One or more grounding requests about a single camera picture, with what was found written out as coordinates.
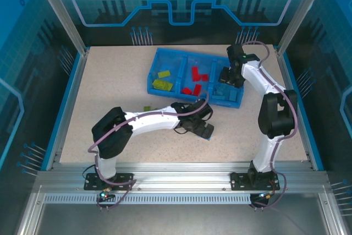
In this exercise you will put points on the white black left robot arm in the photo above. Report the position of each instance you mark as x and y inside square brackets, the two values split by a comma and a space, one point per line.
[154, 121]

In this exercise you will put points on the grey metal shelf panel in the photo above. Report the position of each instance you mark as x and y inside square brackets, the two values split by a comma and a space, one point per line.
[178, 218]

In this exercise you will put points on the blue three-compartment plastic bin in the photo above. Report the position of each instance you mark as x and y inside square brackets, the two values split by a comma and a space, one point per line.
[167, 61]

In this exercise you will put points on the aluminium frame post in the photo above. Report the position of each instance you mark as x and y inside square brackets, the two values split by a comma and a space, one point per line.
[302, 12]
[60, 15]

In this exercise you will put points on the aluminium side rail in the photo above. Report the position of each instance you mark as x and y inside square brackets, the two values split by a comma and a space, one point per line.
[71, 108]

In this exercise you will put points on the small red lego brick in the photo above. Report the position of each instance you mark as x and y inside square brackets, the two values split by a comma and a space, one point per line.
[187, 90]

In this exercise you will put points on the green two-by-four lego brick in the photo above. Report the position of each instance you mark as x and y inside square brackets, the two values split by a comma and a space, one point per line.
[164, 74]

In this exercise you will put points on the red two-by-four lego brick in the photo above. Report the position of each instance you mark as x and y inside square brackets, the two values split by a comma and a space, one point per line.
[195, 73]

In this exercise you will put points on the aluminium front rail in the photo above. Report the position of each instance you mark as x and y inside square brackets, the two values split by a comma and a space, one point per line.
[178, 174]

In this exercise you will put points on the small electronics board with LED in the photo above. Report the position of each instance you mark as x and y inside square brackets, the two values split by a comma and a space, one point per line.
[262, 196]
[104, 195]

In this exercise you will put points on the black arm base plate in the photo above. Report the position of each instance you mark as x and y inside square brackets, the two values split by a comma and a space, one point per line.
[239, 181]
[122, 182]

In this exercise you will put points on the red two-by-two lego brick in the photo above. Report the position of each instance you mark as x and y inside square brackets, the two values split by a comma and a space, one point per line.
[204, 77]

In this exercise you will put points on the red curved lego brick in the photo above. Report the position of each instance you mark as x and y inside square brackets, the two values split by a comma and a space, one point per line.
[197, 89]

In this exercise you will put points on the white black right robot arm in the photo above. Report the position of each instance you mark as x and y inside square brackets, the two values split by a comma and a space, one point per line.
[258, 78]

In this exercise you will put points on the blue table edge strip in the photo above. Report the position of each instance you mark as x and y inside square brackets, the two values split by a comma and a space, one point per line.
[56, 136]
[310, 136]

